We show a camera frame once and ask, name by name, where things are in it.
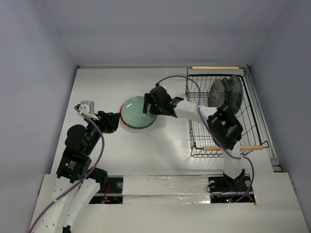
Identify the pale green plate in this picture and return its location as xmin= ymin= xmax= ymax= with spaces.
xmin=122 ymin=96 xmax=156 ymax=129

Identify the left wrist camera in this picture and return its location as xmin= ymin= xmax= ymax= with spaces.
xmin=78 ymin=100 xmax=95 ymax=115

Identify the dark blue constellation plate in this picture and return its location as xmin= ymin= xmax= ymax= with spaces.
xmin=222 ymin=77 xmax=231 ymax=106

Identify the near wooden rack handle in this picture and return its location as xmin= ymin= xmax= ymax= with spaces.
xmin=203 ymin=145 xmax=263 ymax=151

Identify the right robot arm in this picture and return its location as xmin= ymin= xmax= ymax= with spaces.
xmin=142 ymin=86 xmax=245 ymax=191

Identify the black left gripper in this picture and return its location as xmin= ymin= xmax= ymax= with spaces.
xmin=85 ymin=110 xmax=121 ymax=154

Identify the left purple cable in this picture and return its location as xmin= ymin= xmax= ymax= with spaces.
xmin=28 ymin=106 xmax=105 ymax=233

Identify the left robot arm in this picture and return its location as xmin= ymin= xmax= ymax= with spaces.
xmin=29 ymin=110 xmax=121 ymax=233

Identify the blue white floral plate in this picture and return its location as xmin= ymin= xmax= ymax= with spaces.
xmin=229 ymin=75 xmax=243 ymax=115

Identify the dark reindeer snowflake plate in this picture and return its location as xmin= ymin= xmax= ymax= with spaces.
xmin=208 ymin=79 xmax=225 ymax=107

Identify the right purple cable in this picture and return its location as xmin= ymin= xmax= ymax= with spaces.
xmin=155 ymin=75 xmax=255 ymax=203

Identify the black wire dish rack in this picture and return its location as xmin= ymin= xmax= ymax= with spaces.
xmin=186 ymin=68 xmax=270 ymax=158

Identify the purple cable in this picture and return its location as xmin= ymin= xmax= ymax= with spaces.
xmin=155 ymin=75 xmax=255 ymax=203
xmin=28 ymin=106 xmax=105 ymax=233

